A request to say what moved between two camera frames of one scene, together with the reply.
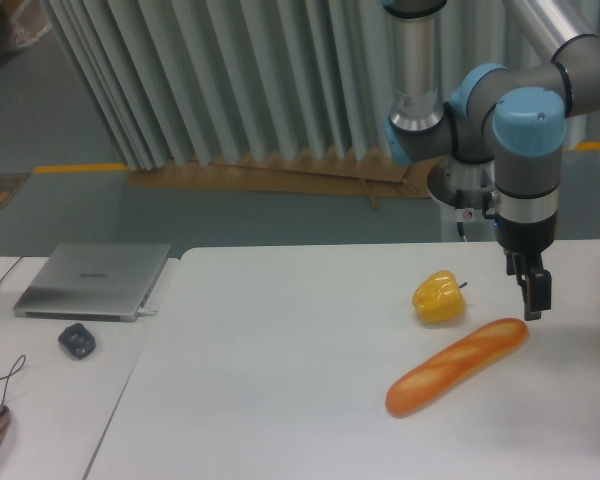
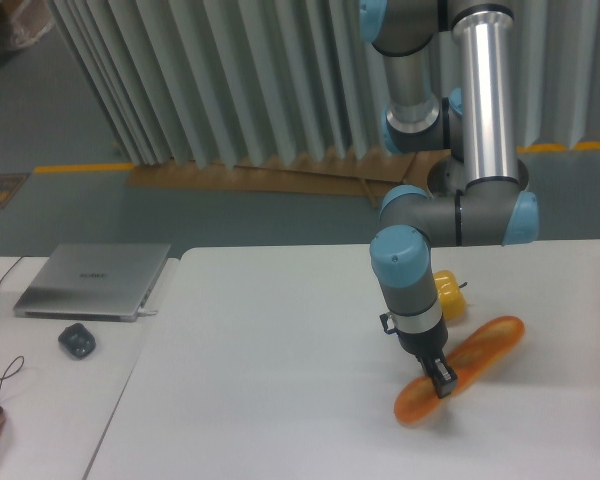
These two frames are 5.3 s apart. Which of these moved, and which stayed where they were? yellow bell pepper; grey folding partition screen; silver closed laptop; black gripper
Moved: black gripper
Stayed: silver closed laptop; yellow bell pepper; grey folding partition screen
